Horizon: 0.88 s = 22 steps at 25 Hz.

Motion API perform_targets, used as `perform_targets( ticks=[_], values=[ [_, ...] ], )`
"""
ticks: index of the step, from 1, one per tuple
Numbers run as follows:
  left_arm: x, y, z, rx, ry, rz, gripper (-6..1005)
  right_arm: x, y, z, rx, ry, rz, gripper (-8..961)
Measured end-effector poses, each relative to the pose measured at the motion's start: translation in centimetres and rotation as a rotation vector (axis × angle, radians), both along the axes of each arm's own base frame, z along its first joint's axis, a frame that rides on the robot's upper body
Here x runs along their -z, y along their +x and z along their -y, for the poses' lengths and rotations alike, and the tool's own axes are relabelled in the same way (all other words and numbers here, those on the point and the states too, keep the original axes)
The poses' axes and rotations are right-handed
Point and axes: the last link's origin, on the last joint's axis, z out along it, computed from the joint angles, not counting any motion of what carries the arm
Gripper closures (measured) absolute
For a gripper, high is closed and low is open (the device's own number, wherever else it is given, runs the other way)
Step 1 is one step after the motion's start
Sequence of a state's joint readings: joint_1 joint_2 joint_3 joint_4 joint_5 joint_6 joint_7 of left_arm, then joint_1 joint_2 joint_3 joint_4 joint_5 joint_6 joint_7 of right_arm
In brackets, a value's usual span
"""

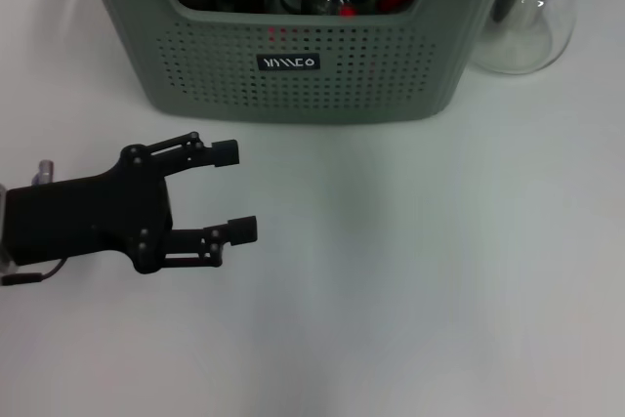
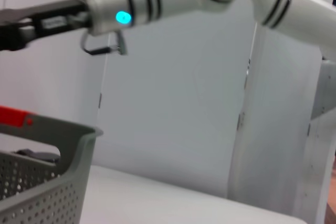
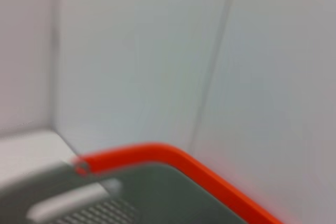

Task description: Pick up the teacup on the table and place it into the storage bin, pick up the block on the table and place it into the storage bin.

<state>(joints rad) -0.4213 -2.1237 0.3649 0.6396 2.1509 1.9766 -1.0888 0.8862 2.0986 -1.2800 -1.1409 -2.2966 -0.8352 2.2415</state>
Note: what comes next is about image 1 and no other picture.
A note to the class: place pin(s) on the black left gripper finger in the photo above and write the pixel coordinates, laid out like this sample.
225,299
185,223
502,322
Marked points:
195,153
195,246

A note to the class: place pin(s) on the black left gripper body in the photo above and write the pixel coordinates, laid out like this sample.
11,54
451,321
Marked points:
97,217

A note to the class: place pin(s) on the large red sloped brick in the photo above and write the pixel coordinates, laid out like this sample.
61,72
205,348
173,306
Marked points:
272,30

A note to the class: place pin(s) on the small red square brick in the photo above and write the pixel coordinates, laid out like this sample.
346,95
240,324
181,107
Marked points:
347,11

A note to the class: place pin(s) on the grey-green perforated storage bin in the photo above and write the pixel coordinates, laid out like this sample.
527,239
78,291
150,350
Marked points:
293,95

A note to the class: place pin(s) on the silver left gripper fitting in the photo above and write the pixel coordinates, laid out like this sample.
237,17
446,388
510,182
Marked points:
45,170

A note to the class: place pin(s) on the glass carafe with black lid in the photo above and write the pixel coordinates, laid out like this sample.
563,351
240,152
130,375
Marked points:
527,36

